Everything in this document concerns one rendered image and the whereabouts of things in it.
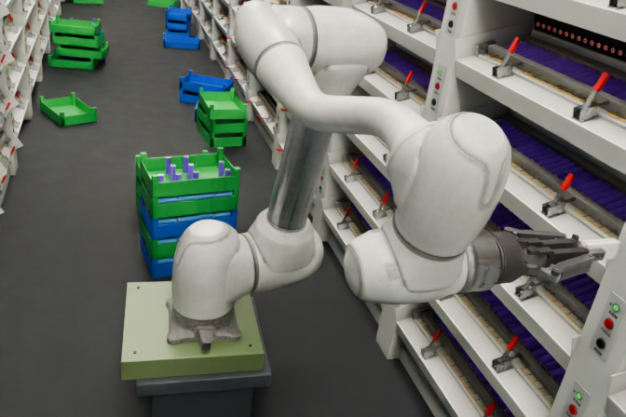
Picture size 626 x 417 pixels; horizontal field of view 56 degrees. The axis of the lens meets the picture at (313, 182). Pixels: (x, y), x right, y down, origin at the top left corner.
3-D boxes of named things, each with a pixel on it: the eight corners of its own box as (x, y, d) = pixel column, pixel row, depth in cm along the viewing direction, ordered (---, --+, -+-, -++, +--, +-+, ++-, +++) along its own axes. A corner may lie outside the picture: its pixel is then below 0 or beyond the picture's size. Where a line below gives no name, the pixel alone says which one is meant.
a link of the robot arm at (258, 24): (261, 33, 103) (328, 34, 109) (226, -19, 113) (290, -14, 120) (245, 94, 111) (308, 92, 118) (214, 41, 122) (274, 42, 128)
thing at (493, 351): (538, 449, 121) (543, 403, 115) (409, 277, 173) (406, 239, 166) (622, 415, 125) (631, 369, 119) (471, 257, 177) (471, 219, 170)
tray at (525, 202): (604, 288, 104) (609, 244, 100) (438, 151, 156) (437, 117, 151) (697, 255, 108) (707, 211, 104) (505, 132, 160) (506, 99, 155)
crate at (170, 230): (152, 240, 201) (152, 220, 198) (140, 212, 217) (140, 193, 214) (236, 229, 215) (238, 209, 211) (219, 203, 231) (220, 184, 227)
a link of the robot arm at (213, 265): (163, 290, 154) (164, 215, 146) (228, 278, 163) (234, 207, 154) (183, 327, 141) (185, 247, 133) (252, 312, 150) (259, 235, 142)
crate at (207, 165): (152, 198, 194) (153, 176, 191) (140, 172, 210) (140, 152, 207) (239, 189, 208) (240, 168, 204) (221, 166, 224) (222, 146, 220)
